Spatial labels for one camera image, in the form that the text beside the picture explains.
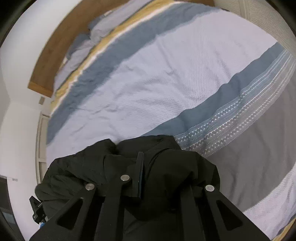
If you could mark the black puffer jacket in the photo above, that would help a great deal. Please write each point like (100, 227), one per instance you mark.
(169, 173)

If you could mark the left light blue pillow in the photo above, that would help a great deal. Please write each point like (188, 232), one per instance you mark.
(76, 54)

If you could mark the light blue pillow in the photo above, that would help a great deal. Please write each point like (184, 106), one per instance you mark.
(76, 54)
(102, 25)

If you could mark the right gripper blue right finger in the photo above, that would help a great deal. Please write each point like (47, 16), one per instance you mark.
(209, 215)

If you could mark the wooden headboard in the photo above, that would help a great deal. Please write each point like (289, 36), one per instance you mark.
(50, 59)

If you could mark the right light blue pillow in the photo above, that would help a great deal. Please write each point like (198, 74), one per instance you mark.
(102, 25)

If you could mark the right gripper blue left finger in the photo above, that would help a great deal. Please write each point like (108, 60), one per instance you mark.
(91, 216)

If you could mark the right wall socket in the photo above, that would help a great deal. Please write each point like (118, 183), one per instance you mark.
(42, 100)

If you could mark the striped bed duvet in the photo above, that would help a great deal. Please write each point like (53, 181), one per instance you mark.
(217, 83)

